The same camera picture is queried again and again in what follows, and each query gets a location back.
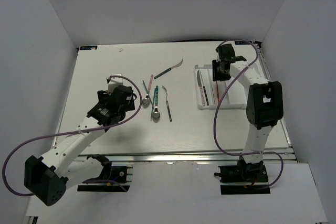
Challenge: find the pink handled knife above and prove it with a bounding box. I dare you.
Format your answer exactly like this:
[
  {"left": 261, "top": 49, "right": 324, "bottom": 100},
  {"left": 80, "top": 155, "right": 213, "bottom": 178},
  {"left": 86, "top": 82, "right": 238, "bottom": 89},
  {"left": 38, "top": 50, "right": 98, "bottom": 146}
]
[{"left": 196, "top": 70, "right": 205, "bottom": 106}]

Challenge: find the floral handled knife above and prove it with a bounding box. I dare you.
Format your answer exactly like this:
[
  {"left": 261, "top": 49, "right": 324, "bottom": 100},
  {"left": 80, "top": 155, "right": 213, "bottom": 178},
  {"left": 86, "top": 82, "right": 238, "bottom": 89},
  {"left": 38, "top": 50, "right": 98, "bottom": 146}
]
[{"left": 202, "top": 84, "right": 209, "bottom": 106}]

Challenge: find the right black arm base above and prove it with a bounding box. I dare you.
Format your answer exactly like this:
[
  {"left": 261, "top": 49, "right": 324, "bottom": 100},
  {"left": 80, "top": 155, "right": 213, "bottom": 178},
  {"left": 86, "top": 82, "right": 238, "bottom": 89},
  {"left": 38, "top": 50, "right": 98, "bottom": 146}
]
[{"left": 214, "top": 158, "right": 270, "bottom": 195}]

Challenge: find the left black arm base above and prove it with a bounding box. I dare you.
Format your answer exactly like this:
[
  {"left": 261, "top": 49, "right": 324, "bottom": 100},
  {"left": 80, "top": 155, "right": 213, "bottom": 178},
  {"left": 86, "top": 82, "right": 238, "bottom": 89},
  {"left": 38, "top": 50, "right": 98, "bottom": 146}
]
[{"left": 77, "top": 154, "right": 133, "bottom": 193}]

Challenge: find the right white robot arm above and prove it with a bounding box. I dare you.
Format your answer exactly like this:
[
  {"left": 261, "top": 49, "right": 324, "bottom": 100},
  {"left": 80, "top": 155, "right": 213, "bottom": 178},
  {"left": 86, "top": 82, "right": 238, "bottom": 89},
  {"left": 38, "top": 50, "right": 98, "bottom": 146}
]
[{"left": 212, "top": 43, "right": 283, "bottom": 182}]

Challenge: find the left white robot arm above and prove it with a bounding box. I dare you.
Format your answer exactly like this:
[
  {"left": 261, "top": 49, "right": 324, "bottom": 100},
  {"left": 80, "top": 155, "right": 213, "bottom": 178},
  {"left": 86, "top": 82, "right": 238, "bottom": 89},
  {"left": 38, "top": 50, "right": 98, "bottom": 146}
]
[{"left": 24, "top": 85, "right": 135, "bottom": 206}]

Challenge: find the white divided utensil tray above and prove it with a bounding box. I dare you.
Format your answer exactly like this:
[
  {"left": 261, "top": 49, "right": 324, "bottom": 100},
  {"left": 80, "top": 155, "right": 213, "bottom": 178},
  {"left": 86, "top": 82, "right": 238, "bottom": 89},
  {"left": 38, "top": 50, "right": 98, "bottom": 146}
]
[{"left": 193, "top": 62, "right": 270, "bottom": 110}]

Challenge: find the left blue corner label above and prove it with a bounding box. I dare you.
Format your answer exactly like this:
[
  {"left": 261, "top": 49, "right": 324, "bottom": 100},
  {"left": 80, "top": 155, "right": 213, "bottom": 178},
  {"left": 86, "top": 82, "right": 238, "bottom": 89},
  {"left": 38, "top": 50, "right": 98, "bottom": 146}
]
[{"left": 79, "top": 45, "right": 98, "bottom": 50}]

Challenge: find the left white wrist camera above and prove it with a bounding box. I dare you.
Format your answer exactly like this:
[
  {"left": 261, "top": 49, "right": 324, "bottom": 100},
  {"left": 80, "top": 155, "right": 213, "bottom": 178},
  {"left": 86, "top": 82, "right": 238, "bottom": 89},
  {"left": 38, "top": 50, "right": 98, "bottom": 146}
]
[{"left": 106, "top": 74, "right": 123, "bottom": 93}]

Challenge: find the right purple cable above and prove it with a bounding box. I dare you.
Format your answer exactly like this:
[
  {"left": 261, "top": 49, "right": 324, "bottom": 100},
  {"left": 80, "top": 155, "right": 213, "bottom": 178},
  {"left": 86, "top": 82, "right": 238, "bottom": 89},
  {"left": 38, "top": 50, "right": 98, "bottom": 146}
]
[{"left": 213, "top": 39, "right": 284, "bottom": 190}]

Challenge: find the purple cable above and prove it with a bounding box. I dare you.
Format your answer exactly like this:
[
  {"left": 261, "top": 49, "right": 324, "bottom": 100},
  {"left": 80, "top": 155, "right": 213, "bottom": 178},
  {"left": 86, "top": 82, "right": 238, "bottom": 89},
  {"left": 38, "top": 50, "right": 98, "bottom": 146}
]
[
  {"left": 2, "top": 76, "right": 144, "bottom": 196},
  {"left": 213, "top": 39, "right": 284, "bottom": 190}
]

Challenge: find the pink handled spoon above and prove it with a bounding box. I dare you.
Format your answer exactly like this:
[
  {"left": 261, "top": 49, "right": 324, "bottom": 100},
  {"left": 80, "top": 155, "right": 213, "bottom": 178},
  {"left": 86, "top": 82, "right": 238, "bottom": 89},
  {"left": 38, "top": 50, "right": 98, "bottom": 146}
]
[{"left": 142, "top": 75, "right": 154, "bottom": 108}]

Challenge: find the green handled spoon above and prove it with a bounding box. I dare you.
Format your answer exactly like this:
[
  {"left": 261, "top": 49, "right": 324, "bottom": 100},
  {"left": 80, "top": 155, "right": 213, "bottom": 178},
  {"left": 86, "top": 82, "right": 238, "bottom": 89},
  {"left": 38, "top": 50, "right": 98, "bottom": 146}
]
[{"left": 152, "top": 86, "right": 161, "bottom": 121}]

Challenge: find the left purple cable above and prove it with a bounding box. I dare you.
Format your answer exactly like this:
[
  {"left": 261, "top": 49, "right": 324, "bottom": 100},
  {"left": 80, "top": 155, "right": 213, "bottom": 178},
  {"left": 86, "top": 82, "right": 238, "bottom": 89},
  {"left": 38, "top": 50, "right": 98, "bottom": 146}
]
[{"left": 2, "top": 76, "right": 144, "bottom": 196}]

